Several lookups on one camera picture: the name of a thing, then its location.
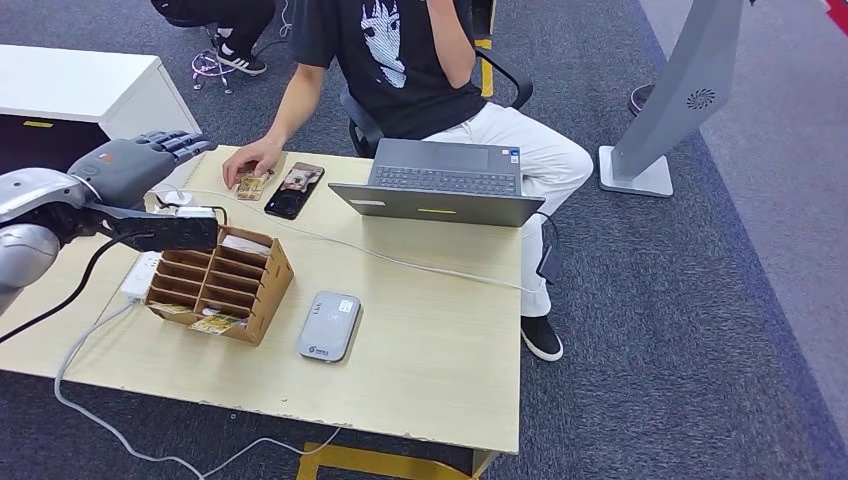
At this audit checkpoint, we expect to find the white cabinet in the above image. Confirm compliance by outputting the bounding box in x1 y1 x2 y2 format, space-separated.
0 43 203 152

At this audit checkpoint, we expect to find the yellow table frame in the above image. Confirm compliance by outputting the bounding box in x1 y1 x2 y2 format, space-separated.
296 442 501 480

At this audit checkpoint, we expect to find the grey power strip cable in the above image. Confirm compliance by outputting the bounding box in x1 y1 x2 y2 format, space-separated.
54 299 342 480

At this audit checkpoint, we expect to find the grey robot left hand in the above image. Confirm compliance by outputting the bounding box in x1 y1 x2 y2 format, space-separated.
66 129 219 212

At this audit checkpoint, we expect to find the grey card reader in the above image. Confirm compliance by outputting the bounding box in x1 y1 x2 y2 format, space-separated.
297 290 362 364

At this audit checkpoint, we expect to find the thin white cable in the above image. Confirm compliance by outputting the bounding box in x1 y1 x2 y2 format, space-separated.
152 185 541 294

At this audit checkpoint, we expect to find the white card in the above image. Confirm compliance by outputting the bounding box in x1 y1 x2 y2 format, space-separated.
221 235 273 257

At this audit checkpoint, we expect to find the black laptop power adapter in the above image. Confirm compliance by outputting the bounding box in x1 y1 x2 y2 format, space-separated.
536 245 564 286

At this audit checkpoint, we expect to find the black office chair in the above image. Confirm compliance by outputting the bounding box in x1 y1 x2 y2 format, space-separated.
339 47 535 159

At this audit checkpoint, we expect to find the grey laptop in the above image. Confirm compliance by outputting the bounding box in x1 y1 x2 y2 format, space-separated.
327 137 547 229

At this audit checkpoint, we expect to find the brown slotted card organizer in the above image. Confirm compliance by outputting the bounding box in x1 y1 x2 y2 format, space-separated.
145 225 295 347

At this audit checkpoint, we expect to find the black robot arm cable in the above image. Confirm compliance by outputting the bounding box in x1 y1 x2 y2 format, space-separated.
0 231 144 346

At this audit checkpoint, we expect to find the purple chair base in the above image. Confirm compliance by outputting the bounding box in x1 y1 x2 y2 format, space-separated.
190 49 234 94

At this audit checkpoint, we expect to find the person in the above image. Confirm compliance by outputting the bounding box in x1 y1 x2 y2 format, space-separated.
221 0 596 364
150 0 278 76

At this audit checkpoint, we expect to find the yellow printed key card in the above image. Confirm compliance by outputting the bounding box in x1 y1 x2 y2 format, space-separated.
188 313 243 337

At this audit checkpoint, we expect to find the dark round floor base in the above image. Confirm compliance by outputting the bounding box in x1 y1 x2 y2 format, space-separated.
627 82 657 117

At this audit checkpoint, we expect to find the grey kiosk stand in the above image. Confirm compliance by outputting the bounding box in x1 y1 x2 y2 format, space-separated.
598 0 747 199

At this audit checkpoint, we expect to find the person's right hand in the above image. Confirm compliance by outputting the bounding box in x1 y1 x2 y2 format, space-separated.
221 135 287 191

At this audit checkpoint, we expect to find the black smartphone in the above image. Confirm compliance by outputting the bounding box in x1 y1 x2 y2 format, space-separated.
263 161 326 221

